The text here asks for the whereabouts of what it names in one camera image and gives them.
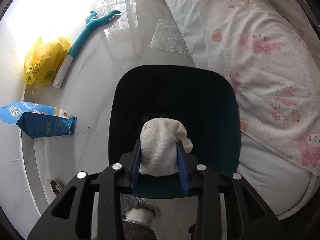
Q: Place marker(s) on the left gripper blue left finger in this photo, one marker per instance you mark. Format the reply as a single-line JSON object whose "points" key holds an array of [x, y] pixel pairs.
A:
{"points": [[135, 166]]}

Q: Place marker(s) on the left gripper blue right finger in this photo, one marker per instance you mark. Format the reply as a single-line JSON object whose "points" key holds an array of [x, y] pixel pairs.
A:
{"points": [[182, 167]]}

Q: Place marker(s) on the white sock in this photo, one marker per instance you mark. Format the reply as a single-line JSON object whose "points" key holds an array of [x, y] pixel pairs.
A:
{"points": [[158, 140]]}

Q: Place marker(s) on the dark green trash bin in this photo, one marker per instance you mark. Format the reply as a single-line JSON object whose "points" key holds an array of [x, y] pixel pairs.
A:
{"points": [[159, 105]]}

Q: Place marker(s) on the grey fuzzy slipper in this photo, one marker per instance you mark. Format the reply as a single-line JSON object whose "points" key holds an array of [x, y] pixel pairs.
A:
{"points": [[128, 202]]}

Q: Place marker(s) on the white sock foot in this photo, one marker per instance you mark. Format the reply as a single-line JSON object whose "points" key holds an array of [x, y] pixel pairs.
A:
{"points": [[140, 215]]}

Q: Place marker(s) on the blue snack bag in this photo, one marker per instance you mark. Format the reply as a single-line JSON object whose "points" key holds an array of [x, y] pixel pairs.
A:
{"points": [[37, 120]]}

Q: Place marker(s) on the bubble wrap sheet on floor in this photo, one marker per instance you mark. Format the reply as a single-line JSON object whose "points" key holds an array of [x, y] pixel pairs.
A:
{"points": [[167, 37]]}

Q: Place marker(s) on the yellow plastic bag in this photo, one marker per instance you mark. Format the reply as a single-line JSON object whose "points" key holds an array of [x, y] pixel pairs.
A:
{"points": [[43, 60]]}

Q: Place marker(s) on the pink patterned white duvet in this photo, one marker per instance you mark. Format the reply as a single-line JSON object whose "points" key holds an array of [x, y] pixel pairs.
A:
{"points": [[269, 53]]}

